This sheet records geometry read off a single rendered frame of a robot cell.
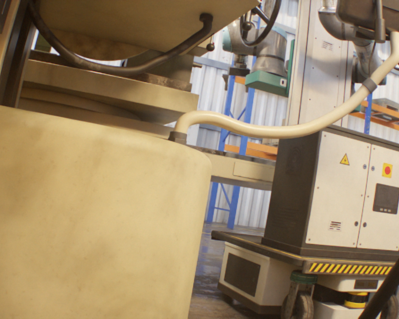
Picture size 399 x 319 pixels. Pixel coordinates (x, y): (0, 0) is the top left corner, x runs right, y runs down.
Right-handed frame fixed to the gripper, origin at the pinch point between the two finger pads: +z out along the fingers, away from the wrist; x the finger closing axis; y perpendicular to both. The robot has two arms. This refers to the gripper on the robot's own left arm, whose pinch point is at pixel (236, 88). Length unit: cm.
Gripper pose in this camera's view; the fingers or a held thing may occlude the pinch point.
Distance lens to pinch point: 297.4
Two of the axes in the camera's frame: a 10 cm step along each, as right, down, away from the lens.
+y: -1.5, -3.6, 9.2
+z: -1.2, 9.3, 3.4
